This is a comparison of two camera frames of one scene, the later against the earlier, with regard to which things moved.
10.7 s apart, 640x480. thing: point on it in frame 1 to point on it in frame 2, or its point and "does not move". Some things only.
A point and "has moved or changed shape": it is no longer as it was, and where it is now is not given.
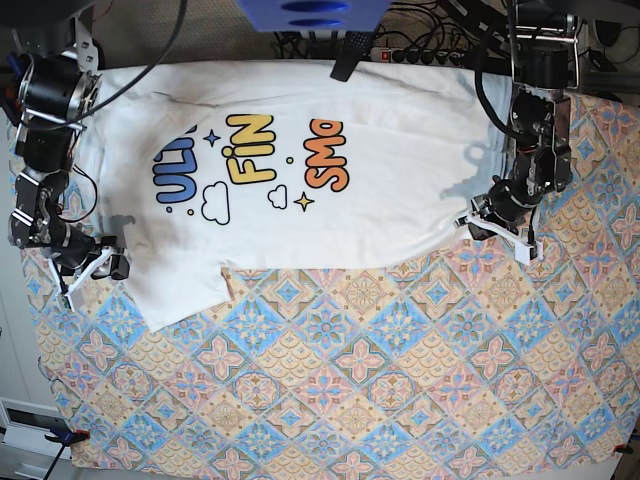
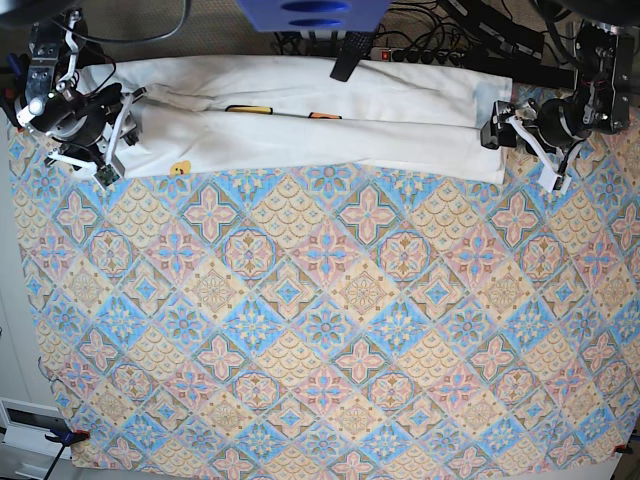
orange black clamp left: x=67 y=437 does not move
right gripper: x=482 y=205 to x=498 y=133
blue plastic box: x=314 y=15 does not move
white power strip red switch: x=431 y=56 does not move
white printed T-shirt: x=225 y=165 has moved or changed shape
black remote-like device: x=356 y=45 does not move
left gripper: x=117 y=266 to x=127 y=127
